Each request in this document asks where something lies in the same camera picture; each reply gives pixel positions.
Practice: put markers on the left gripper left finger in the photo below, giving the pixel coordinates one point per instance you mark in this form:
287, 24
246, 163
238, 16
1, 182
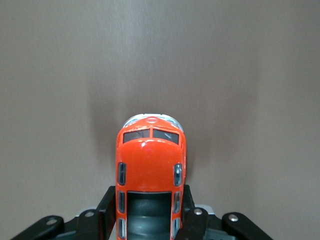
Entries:
106, 220

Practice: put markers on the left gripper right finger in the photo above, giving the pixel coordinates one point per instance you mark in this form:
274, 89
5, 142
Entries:
195, 222

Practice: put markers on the orange toy bus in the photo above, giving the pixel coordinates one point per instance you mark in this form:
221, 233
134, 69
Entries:
150, 162

